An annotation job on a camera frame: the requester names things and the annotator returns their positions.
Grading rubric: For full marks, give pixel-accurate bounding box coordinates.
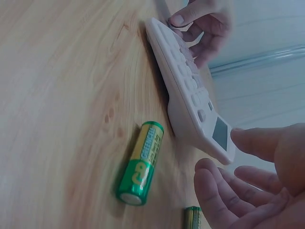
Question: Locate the person's right hand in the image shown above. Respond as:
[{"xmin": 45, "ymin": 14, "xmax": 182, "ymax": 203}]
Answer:
[{"xmin": 193, "ymin": 123, "xmax": 305, "ymax": 229}]

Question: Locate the person's left hand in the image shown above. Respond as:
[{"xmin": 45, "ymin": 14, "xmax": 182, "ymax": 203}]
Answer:
[{"xmin": 168, "ymin": 0, "xmax": 233, "ymax": 70}]

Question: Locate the small green and gold battery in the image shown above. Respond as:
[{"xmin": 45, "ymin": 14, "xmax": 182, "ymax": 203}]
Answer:
[{"xmin": 184, "ymin": 206, "xmax": 202, "ymax": 229}]

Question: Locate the pinkish white calculator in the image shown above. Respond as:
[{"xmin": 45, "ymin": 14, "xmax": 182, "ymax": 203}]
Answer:
[{"xmin": 145, "ymin": 17, "xmax": 237, "ymax": 166}]

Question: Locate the large green and gold battery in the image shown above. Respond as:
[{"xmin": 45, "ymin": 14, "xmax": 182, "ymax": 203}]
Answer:
[{"xmin": 116, "ymin": 121, "xmax": 165, "ymax": 207}]

